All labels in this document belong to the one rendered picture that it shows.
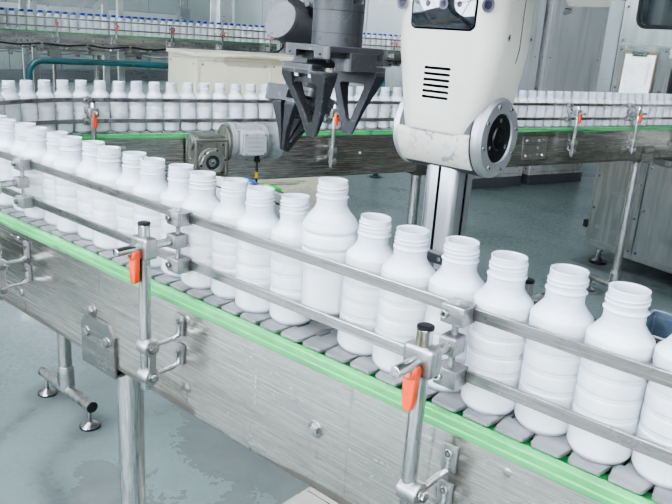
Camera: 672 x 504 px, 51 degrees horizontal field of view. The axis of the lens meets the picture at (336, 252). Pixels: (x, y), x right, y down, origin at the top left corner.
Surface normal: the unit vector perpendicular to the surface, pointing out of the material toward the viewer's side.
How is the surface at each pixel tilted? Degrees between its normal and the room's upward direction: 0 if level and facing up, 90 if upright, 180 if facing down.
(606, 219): 90
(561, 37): 90
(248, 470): 0
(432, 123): 90
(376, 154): 92
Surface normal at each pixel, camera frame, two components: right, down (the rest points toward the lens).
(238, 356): -0.65, 0.18
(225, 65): 0.51, 0.29
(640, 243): -0.86, 0.10
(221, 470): 0.07, -0.95
